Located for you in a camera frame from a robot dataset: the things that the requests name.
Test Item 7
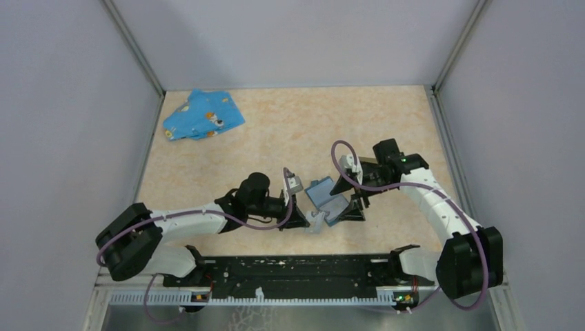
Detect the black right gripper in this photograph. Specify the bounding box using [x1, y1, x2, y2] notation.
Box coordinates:
[330, 170, 396, 221]

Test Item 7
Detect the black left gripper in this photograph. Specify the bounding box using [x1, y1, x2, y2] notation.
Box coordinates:
[248, 190, 310, 231]

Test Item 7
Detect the blue card holder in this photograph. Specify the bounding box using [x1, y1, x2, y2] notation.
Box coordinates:
[304, 177, 349, 227]

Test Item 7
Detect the white credit card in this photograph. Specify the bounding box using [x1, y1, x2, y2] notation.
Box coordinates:
[304, 210, 328, 234]

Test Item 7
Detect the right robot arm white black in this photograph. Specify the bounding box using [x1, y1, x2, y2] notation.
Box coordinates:
[330, 139, 504, 310]

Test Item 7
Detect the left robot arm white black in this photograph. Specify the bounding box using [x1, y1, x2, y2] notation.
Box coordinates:
[95, 169, 310, 285]

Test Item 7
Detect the blue patterned cloth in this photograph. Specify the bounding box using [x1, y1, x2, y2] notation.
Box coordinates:
[162, 89, 245, 141]

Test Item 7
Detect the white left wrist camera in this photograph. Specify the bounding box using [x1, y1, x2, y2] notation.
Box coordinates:
[284, 168, 304, 195]

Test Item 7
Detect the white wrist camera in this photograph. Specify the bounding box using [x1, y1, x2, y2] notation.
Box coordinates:
[339, 154, 364, 184]
[284, 168, 304, 195]

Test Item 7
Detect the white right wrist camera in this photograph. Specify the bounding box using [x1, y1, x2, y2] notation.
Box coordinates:
[339, 154, 364, 184]

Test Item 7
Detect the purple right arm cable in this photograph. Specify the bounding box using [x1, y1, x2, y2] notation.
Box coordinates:
[330, 139, 490, 314]

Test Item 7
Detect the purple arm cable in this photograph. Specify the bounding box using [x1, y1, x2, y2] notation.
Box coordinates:
[330, 139, 490, 314]
[96, 167, 295, 326]

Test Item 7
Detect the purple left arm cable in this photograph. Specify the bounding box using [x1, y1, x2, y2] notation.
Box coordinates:
[96, 167, 295, 326]

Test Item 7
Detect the white cable duct strip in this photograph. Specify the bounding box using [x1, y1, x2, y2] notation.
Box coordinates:
[109, 288, 397, 307]

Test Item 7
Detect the aluminium frame rail front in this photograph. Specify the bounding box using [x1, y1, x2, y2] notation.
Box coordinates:
[114, 249, 504, 306]

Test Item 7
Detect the right aluminium corner post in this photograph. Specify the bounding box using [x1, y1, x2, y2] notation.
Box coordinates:
[433, 0, 493, 94]

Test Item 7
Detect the aluminium corner post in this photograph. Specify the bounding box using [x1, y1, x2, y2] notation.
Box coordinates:
[99, 0, 166, 97]
[433, 0, 493, 94]

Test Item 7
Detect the left aluminium corner post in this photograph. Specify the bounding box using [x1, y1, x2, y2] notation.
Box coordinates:
[99, 0, 166, 97]

